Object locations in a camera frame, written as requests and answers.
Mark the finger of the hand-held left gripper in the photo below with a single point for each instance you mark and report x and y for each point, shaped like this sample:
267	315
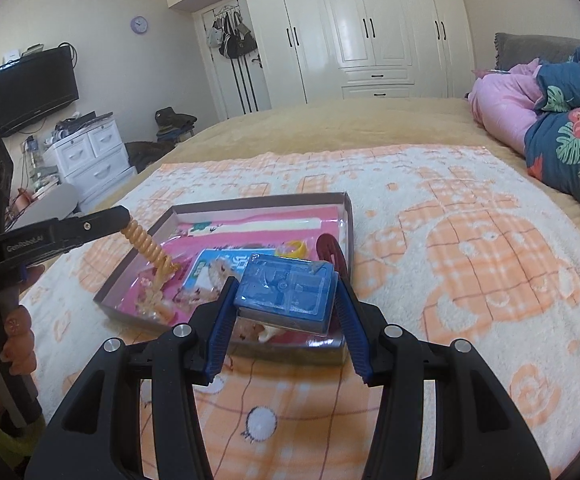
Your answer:
102	222

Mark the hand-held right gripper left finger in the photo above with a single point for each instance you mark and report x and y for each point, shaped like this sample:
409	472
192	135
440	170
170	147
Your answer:
218	340

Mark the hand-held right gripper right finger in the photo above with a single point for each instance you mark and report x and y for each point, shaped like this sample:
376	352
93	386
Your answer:
355	332

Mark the cardboard box with pink lining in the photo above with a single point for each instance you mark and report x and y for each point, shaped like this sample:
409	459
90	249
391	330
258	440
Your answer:
134	285

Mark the dark red hair band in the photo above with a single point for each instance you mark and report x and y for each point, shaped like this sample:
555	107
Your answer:
331	252

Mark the small blue jewelry box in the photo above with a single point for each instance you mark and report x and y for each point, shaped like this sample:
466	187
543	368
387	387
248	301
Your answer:
285	285

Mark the bag of yellow bangles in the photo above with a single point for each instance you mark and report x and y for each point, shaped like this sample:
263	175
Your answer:
294	249

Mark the person's left hand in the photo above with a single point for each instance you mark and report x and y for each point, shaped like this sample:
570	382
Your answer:
19	335

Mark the grey rounded chair back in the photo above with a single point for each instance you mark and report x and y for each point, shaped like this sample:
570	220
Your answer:
44	207

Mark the white drawer cabinet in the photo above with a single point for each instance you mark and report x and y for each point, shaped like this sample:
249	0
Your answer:
94	160

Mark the tan polka-dot scrunchie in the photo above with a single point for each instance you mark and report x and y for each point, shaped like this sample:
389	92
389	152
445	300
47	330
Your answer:
219	272

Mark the dark bag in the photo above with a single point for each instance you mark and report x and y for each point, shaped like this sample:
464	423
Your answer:
147	156

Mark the clutter on drawer cabinet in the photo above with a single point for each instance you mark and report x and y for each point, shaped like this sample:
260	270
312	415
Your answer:
77	125

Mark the black flat television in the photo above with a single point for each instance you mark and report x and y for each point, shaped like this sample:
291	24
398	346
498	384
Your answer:
29	92

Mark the brown bag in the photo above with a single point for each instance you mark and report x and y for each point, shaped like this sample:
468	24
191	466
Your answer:
172	120

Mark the orange and white printed blanket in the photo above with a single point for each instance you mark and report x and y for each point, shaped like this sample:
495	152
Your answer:
470	260

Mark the white door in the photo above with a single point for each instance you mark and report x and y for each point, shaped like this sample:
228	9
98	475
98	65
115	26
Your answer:
229	85

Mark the beige bed cover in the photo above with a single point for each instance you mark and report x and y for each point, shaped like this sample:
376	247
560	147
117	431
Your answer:
345	125

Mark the hanging handbags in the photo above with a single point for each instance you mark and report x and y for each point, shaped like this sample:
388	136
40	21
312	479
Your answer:
232	35

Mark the pink quilt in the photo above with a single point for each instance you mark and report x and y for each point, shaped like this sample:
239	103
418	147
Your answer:
500	105

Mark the dark blue floral quilt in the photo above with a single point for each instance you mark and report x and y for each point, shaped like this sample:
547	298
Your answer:
570	140

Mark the white wardrobe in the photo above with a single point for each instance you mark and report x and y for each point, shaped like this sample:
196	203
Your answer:
370	20

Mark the grey headboard cushion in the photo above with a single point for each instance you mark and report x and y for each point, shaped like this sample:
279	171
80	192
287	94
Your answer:
530	50

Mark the purple wall clock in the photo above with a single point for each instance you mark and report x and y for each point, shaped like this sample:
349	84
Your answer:
139	24

